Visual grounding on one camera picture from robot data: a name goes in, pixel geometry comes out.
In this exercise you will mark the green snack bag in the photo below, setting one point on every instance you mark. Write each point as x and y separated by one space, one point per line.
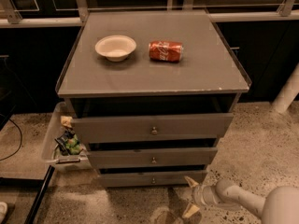
68 144

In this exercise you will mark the white cylindrical post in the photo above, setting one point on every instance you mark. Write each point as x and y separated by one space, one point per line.
288 93

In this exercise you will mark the grey drawer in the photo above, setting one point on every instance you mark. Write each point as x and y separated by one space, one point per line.
158 157
150 176
151 128

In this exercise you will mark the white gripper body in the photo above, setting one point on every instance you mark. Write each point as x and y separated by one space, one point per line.
200 194

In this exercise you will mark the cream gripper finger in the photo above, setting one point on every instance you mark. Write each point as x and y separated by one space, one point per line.
191 182
190 210

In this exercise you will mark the black floor bar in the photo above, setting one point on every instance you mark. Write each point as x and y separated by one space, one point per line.
40 195

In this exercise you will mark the grey top drawer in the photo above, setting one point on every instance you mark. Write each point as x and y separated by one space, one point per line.
151 128

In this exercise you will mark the white shoe tip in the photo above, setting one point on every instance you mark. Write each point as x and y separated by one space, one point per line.
3 211

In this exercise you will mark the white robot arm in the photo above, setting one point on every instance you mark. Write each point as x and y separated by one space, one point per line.
280 206

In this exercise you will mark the grey wooden drawer cabinet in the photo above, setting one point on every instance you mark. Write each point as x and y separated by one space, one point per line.
208 79

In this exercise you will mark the clear plastic storage bin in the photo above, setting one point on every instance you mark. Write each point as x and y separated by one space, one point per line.
51 153

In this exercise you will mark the metal railing frame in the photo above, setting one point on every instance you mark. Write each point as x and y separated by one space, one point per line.
47 13

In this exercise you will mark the grey middle drawer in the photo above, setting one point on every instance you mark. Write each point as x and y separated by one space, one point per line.
158 157

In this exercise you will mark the grey bottom drawer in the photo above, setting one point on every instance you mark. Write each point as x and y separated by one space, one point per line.
150 176

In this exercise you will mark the tan crumpled wrapper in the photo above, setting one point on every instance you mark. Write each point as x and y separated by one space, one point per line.
66 121

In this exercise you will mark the red cola can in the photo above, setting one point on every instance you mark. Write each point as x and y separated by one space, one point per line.
166 51

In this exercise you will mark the white paper bowl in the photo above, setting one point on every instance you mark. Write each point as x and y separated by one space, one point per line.
115 48

